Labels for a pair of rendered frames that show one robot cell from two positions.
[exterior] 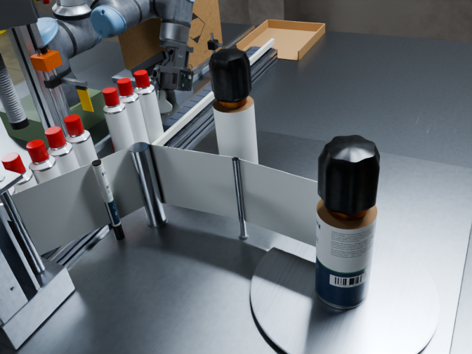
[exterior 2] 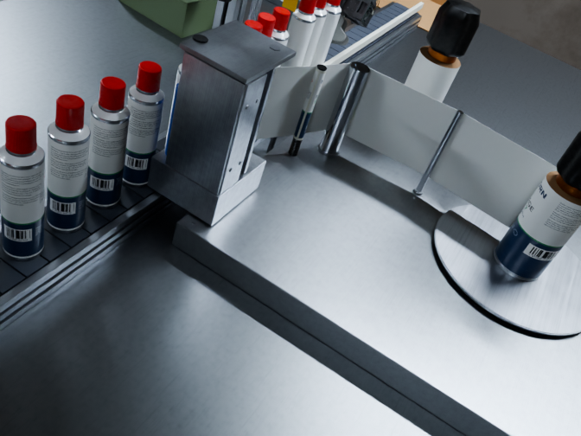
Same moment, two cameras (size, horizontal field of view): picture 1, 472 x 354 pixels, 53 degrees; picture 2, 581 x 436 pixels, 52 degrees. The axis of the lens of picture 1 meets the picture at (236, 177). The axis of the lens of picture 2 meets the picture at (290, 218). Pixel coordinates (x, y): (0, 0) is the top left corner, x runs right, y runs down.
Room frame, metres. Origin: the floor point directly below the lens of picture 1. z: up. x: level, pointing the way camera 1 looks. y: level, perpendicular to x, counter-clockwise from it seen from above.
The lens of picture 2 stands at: (-0.22, 0.45, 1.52)
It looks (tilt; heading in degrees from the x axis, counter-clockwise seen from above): 39 degrees down; 346
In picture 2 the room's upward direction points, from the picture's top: 20 degrees clockwise
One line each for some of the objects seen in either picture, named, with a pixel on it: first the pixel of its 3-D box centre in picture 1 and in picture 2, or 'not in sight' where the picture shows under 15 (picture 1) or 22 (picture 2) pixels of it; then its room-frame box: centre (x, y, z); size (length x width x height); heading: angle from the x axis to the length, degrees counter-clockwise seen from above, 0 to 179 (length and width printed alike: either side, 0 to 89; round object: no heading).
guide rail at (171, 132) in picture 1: (197, 108); (353, 48); (1.21, 0.09, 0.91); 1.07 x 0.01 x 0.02; 149
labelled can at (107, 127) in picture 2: not in sight; (107, 144); (0.50, 0.56, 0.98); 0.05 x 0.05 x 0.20
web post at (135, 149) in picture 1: (148, 186); (343, 111); (0.77, 0.18, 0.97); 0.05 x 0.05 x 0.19
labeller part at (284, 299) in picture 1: (341, 290); (514, 265); (0.52, -0.16, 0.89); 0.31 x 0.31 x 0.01
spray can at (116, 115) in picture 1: (119, 128); (296, 40); (1.00, 0.26, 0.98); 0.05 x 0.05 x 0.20
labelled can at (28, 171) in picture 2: not in sight; (22, 189); (0.37, 0.64, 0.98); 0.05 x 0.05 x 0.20
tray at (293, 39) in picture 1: (282, 38); (421, 5); (1.84, -0.24, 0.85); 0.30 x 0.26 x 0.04; 149
